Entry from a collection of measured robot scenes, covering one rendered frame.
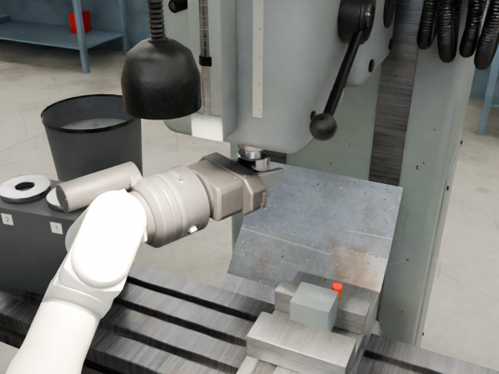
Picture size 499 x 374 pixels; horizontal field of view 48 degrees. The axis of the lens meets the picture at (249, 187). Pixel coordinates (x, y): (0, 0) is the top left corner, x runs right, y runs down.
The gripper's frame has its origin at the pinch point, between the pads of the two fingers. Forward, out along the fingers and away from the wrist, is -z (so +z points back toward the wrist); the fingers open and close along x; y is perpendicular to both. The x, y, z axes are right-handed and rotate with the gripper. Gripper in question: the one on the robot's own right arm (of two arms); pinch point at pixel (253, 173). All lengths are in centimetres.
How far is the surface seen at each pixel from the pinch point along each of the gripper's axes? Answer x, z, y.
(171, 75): -13.3, 21.1, -21.5
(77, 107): 211, -64, 66
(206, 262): 125, -81, 123
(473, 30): -13.7, -27.8, -18.5
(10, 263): 41, 25, 27
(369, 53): -5.8, -15.6, -15.6
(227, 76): -6.7, 9.8, -17.5
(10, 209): 38.1, 23.0, 14.7
